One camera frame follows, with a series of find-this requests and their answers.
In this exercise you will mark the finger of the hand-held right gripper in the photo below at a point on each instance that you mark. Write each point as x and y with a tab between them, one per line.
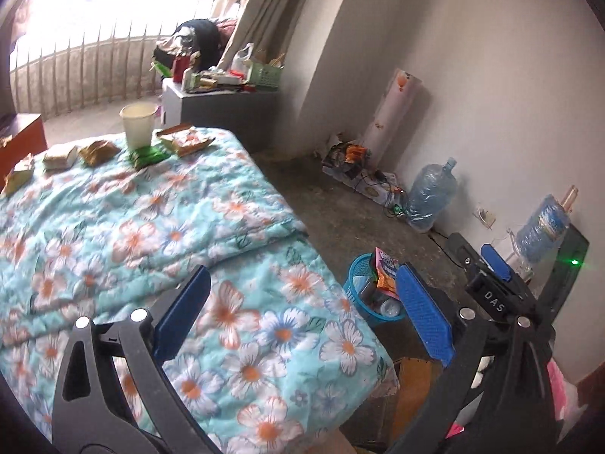
461	250
496	262

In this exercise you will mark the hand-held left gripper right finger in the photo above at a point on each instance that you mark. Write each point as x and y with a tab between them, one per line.
423	312

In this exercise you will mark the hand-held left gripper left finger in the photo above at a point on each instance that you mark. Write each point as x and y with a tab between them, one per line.
184	312

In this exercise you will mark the dark purple snack bag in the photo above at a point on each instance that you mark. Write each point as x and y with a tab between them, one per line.
387	269

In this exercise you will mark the clear plastic water bottle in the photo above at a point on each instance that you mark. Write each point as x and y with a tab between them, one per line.
543	227

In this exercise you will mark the blue plastic basket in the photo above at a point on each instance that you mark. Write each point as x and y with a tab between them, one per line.
361	274

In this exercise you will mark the large blue water jug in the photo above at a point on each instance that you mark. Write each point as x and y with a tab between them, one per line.
430	194

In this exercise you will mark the brown cardboard box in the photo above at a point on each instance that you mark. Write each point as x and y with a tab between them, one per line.
413	388

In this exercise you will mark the floral light blue blanket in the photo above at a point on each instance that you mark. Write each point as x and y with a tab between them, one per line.
142	227

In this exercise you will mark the pink cloth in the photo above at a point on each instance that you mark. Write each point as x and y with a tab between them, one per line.
562	388

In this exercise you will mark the orange and black snack bag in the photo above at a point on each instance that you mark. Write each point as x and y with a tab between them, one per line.
354	151

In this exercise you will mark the white rolled mat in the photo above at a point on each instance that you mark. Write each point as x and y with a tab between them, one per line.
392	118

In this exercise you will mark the small green packet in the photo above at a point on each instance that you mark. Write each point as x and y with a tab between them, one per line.
149	156

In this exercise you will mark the tan snack packet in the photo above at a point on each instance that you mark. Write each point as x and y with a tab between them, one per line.
186	141

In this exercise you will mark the brown crumpled wrapper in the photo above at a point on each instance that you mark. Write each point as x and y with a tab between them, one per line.
99	152

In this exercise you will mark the white paper cup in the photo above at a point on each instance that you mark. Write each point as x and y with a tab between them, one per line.
138	127

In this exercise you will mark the small white box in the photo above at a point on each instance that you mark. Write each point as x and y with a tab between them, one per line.
59	157

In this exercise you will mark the grey cabinet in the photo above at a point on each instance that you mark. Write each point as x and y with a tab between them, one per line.
222	113

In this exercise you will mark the yellow green packet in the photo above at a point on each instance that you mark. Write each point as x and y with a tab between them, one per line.
19	177

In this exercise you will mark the orange cardboard box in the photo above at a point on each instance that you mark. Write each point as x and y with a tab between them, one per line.
23	132

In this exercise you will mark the red thermos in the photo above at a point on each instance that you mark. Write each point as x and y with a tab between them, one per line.
180	68

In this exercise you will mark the green plastic basket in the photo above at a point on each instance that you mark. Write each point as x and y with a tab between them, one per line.
264	75

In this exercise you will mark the metal window railing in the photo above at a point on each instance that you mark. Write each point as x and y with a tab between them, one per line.
94	56

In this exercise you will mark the beige right curtain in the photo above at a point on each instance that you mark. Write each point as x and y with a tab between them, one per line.
264	4

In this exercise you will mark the wall socket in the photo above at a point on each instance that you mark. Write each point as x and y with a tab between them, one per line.
485	216

